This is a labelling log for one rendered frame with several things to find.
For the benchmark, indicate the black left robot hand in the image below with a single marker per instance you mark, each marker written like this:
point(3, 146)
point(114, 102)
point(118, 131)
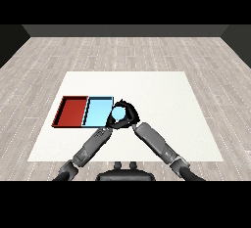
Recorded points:
point(113, 124)

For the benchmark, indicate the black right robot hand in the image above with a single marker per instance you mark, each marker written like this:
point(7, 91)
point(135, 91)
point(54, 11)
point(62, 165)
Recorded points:
point(133, 114)

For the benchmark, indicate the small blue can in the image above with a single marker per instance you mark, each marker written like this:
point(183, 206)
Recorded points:
point(118, 112)

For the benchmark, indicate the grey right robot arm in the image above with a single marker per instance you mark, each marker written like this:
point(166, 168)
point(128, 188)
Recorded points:
point(159, 145)

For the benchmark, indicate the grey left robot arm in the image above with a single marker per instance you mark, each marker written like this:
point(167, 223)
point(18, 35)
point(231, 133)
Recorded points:
point(93, 145)

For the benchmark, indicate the light blue shallow open box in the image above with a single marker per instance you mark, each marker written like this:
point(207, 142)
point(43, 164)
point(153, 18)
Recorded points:
point(96, 111)

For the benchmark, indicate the red shallow open box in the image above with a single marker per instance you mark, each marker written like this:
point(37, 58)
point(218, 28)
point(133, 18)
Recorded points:
point(72, 112)

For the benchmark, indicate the dark grey robot body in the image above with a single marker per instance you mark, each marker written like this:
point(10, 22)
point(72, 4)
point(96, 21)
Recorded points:
point(125, 175)

